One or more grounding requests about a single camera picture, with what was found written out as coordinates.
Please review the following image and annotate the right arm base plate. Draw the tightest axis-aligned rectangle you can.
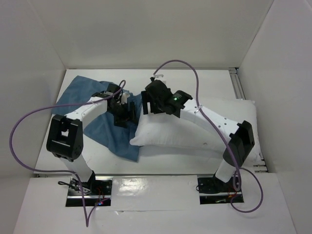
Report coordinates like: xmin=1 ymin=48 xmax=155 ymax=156
xmin=195 ymin=177 xmax=244 ymax=205

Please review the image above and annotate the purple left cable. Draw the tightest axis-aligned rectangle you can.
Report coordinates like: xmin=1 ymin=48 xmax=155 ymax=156
xmin=9 ymin=79 xmax=127 ymax=227

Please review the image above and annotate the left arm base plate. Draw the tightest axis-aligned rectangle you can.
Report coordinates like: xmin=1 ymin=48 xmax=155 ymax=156
xmin=58 ymin=178 xmax=112 ymax=207

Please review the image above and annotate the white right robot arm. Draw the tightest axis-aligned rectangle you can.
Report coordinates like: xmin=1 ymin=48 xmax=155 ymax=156
xmin=141 ymin=79 xmax=255 ymax=191

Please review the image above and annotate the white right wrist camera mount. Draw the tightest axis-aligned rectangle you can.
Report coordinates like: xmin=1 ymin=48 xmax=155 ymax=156
xmin=150 ymin=74 xmax=166 ymax=84

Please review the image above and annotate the purple cable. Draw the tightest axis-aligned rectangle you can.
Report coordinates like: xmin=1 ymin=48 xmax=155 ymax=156
xmin=152 ymin=59 xmax=263 ymax=214
xmin=9 ymin=79 xmax=127 ymax=227

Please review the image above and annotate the aluminium frame rail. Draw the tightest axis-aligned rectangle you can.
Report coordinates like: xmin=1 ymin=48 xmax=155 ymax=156
xmin=229 ymin=67 xmax=269 ymax=174

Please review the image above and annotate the white pillow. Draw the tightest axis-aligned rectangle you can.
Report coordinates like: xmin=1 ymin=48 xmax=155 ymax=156
xmin=130 ymin=97 xmax=261 ymax=162

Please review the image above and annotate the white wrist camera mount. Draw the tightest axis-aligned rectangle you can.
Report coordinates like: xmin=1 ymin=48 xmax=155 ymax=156
xmin=119 ymin=92 xmax=131 ymax=104
xmin=150 ymin=74 xmax=166 ymax=84

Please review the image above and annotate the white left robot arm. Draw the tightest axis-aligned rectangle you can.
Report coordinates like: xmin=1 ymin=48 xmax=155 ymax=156
xmin=46 ymin=83 xmax=138 ymax=195

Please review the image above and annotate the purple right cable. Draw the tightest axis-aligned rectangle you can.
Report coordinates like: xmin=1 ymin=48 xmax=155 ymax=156
xmin=152 ymin=59 xmax=263 ymax=214

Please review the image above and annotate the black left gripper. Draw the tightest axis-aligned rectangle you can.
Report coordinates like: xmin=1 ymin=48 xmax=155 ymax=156
xmin=108 ymin=101 xmax=138 ymax=129

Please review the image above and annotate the blue pillowcase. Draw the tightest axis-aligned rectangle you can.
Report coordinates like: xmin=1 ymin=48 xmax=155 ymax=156
xmin=57 ymin=76 xmax=139 ymax=162

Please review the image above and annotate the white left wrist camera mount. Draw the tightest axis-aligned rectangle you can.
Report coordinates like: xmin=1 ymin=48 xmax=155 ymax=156
xmin=119 ymin=92 xmax=131 ymax=104

